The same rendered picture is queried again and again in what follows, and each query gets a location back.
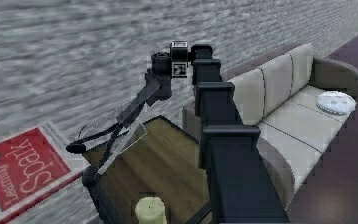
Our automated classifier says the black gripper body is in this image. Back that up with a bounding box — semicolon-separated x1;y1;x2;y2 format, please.
116;51;174;130

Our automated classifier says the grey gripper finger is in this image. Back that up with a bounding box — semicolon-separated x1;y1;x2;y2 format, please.
81;122;149;188
65;101;135;155

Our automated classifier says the red and white book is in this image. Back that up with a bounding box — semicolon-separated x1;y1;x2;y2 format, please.
0;120;90;224

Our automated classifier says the beige and brown sofa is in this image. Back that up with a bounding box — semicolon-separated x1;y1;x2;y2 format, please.
181;42;358;212

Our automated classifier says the cream pillar candle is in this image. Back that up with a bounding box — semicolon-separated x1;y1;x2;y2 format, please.
134;196;168;224

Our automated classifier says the dark-framed wooden table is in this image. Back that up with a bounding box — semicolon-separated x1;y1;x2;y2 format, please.
81;114;213;224

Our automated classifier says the white round disc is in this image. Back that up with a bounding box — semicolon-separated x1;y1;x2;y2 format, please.
315;90;358;116

